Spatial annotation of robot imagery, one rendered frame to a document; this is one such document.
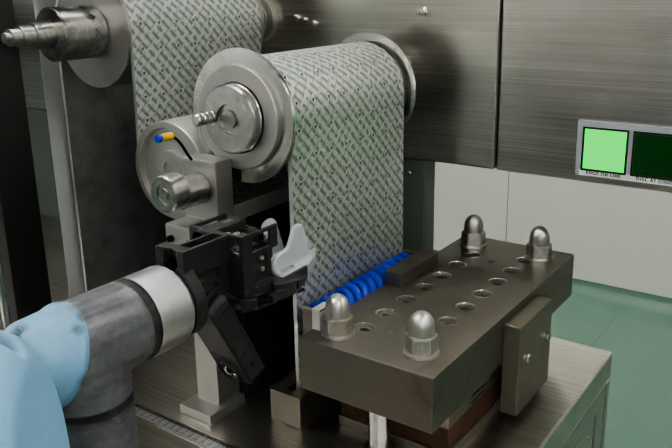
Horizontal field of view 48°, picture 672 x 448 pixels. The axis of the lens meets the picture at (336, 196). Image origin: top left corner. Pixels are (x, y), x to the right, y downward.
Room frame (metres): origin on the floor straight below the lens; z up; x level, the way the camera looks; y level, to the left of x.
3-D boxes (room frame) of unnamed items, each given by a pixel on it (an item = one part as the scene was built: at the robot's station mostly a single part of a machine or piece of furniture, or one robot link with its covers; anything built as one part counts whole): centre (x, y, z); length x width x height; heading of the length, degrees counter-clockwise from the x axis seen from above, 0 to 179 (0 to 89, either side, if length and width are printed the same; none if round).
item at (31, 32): (0.90, 0.35, 1.33); 0.06 x 0.03 x 0.03; 144
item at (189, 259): (0.69, 0.12, 1.12); 0.12 x 0.08 x 0.09; 144
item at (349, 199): (0.89, -0.02, 1.11); 0.23 x 0.01 x 0.18; 144
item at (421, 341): (0.69, -0.08, 1.05); 0.04 x 0.04 x 0.04
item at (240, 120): (0.81, 0.11, 1.25); 0.07 x 0.02 x 0.07; 54
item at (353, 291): (0.87, -0.04, 1.03); 0.21 x 0.04 x 0.03; 144
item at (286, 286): (0.73, 0.07, 1.09); 0.09 x 0.05 x 0.02; 143
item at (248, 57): (0.82, 0.10, 1.25); 0.15 x 0.01 x 0.15; 54
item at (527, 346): (0.81, -0.22, 0.96); 0.10 x 0.03 x 0.11; 144
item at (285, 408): (0.89, -0.02, 0.92); 0.28 x 0.04 x 0.04; 144
